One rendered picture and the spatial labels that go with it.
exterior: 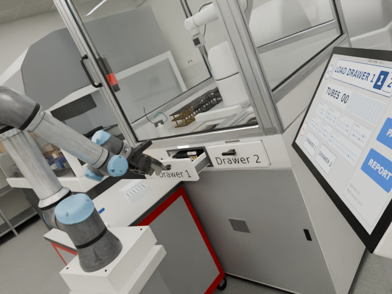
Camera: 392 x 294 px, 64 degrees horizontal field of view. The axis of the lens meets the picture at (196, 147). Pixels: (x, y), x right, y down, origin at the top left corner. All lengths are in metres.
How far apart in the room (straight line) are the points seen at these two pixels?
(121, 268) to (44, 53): 1.46
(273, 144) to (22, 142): 0.88
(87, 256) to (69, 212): 0.16
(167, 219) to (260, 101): 0.80
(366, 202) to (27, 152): 0.99
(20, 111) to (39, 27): 5.02
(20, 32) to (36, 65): 3.80
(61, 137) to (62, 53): 1.20
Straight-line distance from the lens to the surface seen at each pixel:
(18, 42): 5.86
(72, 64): 2.22
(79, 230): 1.09
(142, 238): 1.19
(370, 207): 0.60
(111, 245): 1.13
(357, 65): 0.82
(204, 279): 1.88
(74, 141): 1.08
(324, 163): 0.78
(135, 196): 1.69
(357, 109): 0.74
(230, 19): 1.13
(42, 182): 1.18
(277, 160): 1.26
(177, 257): 1.71
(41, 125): 1.06
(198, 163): 1.43
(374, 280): 1.88
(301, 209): 1.36
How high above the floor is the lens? 1.35
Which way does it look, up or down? 17 degrees down
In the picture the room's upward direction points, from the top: 24 degrees counter-clockwise
